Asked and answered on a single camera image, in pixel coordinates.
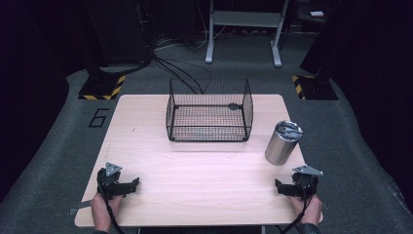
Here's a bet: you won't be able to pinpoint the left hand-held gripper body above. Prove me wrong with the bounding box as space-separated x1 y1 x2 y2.
96 161 133 201

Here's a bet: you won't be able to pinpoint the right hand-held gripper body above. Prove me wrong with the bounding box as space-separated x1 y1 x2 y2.
285 164 324 201

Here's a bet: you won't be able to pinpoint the person's right hand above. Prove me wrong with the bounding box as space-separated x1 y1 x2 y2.
287 193 324 227

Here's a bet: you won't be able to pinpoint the person's left hand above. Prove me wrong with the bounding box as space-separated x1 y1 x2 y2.
90 191 125 232

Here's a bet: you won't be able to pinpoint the silver metal tumbler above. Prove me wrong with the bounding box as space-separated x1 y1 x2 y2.
264 120 304 167

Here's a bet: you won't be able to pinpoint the grey tape strip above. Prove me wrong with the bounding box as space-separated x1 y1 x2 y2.
67 200 93 217

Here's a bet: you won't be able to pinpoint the black yellow-striped stand base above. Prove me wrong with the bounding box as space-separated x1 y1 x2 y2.
290 74 340 101
78 74 128 101

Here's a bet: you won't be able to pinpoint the white metal stand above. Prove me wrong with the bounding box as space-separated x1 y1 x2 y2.
205 0 290 69

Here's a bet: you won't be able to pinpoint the black wire mesh basket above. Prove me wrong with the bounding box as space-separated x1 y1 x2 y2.
166 78 254 143

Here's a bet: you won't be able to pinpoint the black floor cables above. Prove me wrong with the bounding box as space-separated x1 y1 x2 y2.
149 30 228 96

